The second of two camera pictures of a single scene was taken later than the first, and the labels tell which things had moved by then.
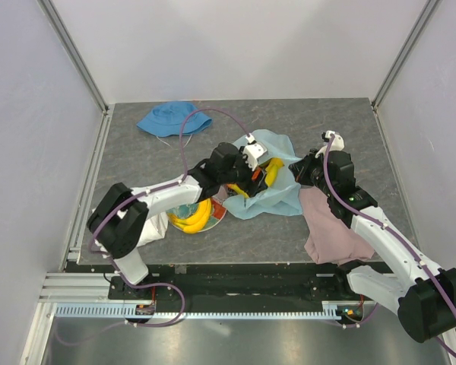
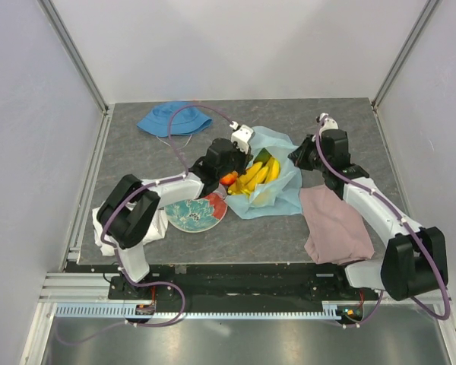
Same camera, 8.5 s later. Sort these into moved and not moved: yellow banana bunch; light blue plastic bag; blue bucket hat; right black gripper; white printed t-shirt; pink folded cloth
Moved: yellow banana bunch; right black gripper
Not moved: blue bucket hat; light blue plastic bag; white printed t-shirt; pink folded cloth
